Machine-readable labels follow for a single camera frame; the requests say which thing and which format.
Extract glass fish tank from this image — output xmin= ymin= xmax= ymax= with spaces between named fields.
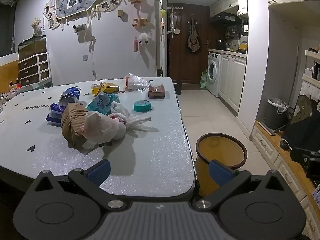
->
xmin=17 ymin=35 xmax=47 ymax=60

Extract blue floral plastic packet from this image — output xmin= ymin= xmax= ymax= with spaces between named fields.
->
xmin=46 ymin=103 xmax=66 ymax=127

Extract white drawer cabinet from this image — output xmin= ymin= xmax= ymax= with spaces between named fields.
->
xmin=18 ymin=52 xmax=52 ymax=87

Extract hanging brown bag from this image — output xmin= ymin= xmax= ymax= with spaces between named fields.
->
xmin=187 ymin=17 xmax=200 ymax=53

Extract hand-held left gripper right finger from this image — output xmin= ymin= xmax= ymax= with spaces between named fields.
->
xmin=191 ymin=159 xmax=290 ymax=210

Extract small yellow carton box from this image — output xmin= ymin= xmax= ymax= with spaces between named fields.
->
xmin=91 ymin=84 xmax=103 ymax=97

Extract wall photo collage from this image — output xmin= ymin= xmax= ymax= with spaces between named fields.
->
xmin=43 ymin=0 xmax=130 ymax=30

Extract dried flower bunch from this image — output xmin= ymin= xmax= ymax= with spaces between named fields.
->
xmin=32 ymin=17 xmax=43 ymax=37

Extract brown tissue box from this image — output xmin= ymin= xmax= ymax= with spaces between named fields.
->
xmin=148 ymin=84 xmax=166 ymax=99

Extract teal round lid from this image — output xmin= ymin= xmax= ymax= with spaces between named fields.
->
xmin=133 ymin=100 xmax=152 ymax=112

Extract white wall shelf unit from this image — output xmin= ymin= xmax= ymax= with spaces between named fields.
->
xmin=301 ymin=47 xmax=320 ymax=95

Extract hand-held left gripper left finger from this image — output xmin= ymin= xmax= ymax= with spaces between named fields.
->
xmin=30 ymin=159 xmax=130 ymax=212

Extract grey bar tool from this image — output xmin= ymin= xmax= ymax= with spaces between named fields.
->
xmin=257 ymin=121 xmax=275 ymax=135

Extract brown wooden door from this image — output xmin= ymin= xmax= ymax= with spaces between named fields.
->
xmin=168 ymin=4 xmax=210 ymax=83

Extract clear plastic bag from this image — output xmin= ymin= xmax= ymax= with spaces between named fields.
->
xmin=124 ymin=73 xmax=150 ymax=92

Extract blue drink can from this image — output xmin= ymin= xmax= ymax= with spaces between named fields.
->
xmin=58 ymin=86 xmax=81 ymax=107

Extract white washing machine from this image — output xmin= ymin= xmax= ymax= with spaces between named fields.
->
xmin=206 ymin=52 xmax=222 ymax=97

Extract teal tissue packet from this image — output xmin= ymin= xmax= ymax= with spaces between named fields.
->
xmin=86 ymin=92 xmax=121 ymax=115

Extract small black crate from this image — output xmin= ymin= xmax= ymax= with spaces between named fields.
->
xmin=172 ymin=79 xmax=182 ymax=95

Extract black range hood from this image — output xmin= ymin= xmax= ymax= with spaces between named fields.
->
xmin=210 ymin=14 xmax=242 ymax=25

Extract grey bin with white liner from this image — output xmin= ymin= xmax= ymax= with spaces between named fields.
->
xmin=265 ymin=97 xmax=289 ymax=130

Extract brown paper bag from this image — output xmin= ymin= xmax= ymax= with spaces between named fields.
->
xmin=61 ymin=102 xmax=93 ymax=148

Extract yellow bin with brown rim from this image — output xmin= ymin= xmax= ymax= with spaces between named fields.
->
xmin=195 ymin=133 xmax=248 ymax=197

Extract white plastic bag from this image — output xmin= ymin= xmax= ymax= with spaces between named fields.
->
xmin=80 ymin=102 xmax=152 ymax=147

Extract dark printed panel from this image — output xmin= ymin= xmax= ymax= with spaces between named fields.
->
xmin=285 ymin=94 xmax=320 ymax=150

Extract white kitchen base cabinets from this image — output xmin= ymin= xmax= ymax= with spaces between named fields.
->
xmin=218 ymin=52 xmax=247 ymax=117

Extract white refrigerator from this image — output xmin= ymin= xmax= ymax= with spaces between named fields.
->
xmin=155 ymin=0 xmax=168 ymax=78

